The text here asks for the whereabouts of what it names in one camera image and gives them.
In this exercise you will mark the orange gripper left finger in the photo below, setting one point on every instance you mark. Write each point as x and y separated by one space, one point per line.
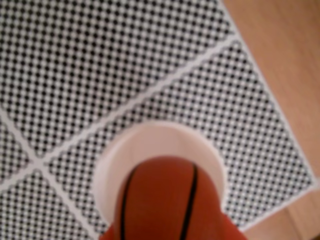
112 233

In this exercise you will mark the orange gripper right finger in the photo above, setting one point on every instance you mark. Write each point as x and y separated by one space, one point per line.
232 231

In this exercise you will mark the small orange basketball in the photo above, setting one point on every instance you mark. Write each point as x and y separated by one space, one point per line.
160 200

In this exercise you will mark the white paper cup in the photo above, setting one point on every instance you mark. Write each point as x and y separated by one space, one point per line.
160 140

